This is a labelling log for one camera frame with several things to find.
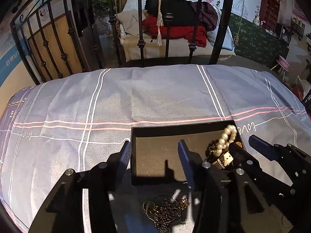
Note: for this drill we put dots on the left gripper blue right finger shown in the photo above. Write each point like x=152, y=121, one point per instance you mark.
x=230, y=200

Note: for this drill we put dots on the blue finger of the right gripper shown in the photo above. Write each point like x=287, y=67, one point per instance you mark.
x=289, y=157
x=252, y=166

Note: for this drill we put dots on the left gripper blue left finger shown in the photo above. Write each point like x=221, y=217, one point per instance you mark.
x=62, y=209

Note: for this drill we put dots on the beige strap wristwatch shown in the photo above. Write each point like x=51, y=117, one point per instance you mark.
x=221, y=161

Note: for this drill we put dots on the black jewelry tray box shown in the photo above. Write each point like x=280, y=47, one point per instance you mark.
x=155, y=158

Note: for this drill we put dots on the pink stool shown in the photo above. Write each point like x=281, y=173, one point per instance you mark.
x=283, y=64

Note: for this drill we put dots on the green patterned table cloth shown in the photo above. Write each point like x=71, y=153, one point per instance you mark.
x=255, y=43

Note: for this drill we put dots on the white ceramic vase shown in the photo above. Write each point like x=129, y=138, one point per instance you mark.
x=256, y=21

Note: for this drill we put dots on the dark maroon jacket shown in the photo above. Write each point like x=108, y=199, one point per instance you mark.
x=208, y=17

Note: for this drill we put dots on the red phone booth cabinet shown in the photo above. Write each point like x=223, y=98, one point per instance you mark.
x=269, y=12

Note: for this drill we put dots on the white wicker swing chair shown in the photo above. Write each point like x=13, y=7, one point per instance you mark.
x=129, y=39

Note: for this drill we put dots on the black garment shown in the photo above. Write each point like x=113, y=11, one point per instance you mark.
x=174, y=12

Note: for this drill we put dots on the red garment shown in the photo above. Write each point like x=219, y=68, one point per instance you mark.
x=176, y=32

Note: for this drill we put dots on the black iron bed frame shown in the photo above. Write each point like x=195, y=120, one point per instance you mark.
x=58, y=38

